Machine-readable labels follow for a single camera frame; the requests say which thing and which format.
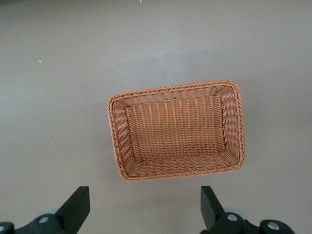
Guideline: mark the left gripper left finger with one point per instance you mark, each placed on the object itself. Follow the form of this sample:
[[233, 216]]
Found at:
[[70, 214]]

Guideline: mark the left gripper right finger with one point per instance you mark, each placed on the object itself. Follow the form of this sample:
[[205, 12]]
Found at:
[[212, 214]]

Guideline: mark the brown wicker basket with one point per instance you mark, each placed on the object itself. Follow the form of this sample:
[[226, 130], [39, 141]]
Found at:
[[175, 131]]

